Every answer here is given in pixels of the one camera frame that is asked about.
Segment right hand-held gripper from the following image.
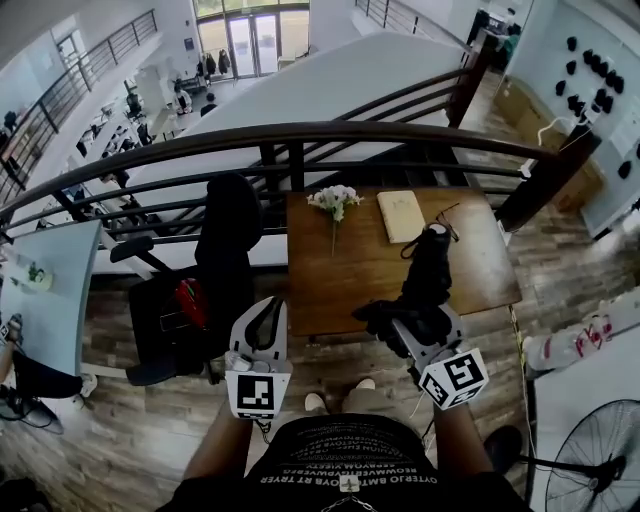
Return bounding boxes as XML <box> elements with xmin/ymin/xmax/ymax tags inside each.
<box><xmin>390</xmin><ymin>302</ymin><xmax>490</xmax><ymax>413</ymax></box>

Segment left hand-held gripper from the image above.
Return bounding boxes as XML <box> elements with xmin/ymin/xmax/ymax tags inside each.
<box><xmin>223</xmin><ymin>296</ymin><xmax>294</xmax><ymax>422</ymax></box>

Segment black umbrella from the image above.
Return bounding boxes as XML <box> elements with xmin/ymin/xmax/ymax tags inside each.
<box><xmin>351</xmin><ymin>222</ymin><xmax>462</xmax><ymax>352</ymax></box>

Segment person's right forearm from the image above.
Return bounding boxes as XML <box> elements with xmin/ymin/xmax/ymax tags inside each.
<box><xmin>431</xmin><ymin>401</ymin><xmax>495</xmax><ymax>475</ymax></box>

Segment person's left forearm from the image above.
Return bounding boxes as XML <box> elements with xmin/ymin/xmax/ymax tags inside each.
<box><xmin>183</xmin><ymin>411</ymin><xmax>257</xmax><ymax>482</ymax></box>

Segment red bag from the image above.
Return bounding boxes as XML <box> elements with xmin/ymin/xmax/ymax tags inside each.
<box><xmin>173</xmin><ymin>278</ymin><xmax>210</xmax><ymax>330</ymax></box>

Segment person's khaki trousers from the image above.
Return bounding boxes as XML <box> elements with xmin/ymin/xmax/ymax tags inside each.
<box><xmin>341</xmin><ymin>383</ymin><xmax>427</xmax><ymax>427</ymax></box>

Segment brown wooden table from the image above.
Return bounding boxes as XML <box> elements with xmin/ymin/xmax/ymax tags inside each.
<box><xmin>285</xmin><ymin>186</ymin><xmax>524</xmax><ymax>338</ymax></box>

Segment black office chair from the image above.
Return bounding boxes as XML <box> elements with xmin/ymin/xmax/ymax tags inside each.
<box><xmin>109</xmin><ymin>171</ymin><xmax>265</xmax><ymax>387</ymax></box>

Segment black eyeglasses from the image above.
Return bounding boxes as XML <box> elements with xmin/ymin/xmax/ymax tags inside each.
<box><xmin>433</xmin><ymin>201</ymin><xmax>462</xmax><ymax>245</ymax></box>

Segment beige book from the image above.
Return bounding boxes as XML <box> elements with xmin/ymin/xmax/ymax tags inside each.
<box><xmin>375</xmin><ymin>189</ymin><xmax>428</xmax><ymax>246</ymax></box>

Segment white plastic bag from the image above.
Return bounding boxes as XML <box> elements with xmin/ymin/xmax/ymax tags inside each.
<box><xmin>521</xmin><ymin>311</ymin><xmax>617</xmax><ymax>374</ymax></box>

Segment white flower bouquet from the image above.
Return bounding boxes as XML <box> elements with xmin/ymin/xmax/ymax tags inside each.
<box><xmin>305</xmin><ymin>184</ymin><xmax>366</xmax><ymax>258</ymax></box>

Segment person's black printed shirt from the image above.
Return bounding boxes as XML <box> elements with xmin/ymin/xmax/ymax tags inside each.
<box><xmin>157</xmin><ymin>411</ymin><xmax>534</xmax><ymax>512</ymax></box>

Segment white side table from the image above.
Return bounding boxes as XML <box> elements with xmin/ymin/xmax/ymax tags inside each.
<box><xmin>524</xmin><ymin>285</ymin><xmax>640</xmax><ymax>451</ymax></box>

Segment dark metal railing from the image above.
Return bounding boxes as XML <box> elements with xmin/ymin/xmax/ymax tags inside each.
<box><xmin>0</xmin><ymin>47</ymin><xmax>604</xmax><ymax>251</ymax></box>

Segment black floor fan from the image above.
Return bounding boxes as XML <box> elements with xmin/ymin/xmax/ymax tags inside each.
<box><xmin>483</xmin><ymin>398</ymin><xmax>640</xmax><ymax>512</ymax></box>

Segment white desk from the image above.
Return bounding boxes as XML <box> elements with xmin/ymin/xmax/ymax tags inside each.
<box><xmin>0</xmin><ymin>218</ymin><xmax>104</xmax><ymax>377</ymax></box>

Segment small potted plant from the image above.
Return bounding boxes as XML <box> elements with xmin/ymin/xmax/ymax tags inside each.
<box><xmin>23</xmin><ymin>260</ymin><xmax>55</xmax><ymax>292</ymax></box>

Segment stack of cardboard boxes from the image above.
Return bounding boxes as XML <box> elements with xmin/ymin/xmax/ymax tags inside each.
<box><xmin>492</xmin><ymin>78</ymin><xmax>604</xmax><ymax>213</ymax></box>

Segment white board panel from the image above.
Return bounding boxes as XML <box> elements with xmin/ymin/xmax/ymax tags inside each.
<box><xmin>503</xmin><ymin>0</ymin><xmax>640</xmax><ymax>240</ymax></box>

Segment glass entrance doors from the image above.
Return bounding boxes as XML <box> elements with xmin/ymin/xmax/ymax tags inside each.
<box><xmin>193</xmin><ymin>0</ymin><xmax>312</xmax><ymax>80</ymax></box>

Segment grey balcony railing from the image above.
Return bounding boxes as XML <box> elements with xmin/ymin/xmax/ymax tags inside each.
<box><xmin>0</xmin><ymin>8</ymin><xmax>160</xmax><ymax>192</ymax></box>

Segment group of black devices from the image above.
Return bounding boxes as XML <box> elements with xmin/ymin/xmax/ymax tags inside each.
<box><xmin>553</xmin><ymin>34</ymin><xmax>640</xmax><ymax>181</ymax></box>

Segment yellow floor cable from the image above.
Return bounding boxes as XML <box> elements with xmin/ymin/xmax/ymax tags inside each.
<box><xmin>506</xmin><ymin>303</ymin><xmax>540</xmax><ymax>464</ymax></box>

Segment metal neck chain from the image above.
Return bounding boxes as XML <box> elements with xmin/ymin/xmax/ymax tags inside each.
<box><xmin>318</xmin><ymin>492</ymin><xmax>382</xmax><ymax>512</ymax></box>

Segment white cable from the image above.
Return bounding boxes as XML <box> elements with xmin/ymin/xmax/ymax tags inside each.
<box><xmin>517</xmin><ymin>115</ymin><xmax>597</xmax><ymax>181</ymax></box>

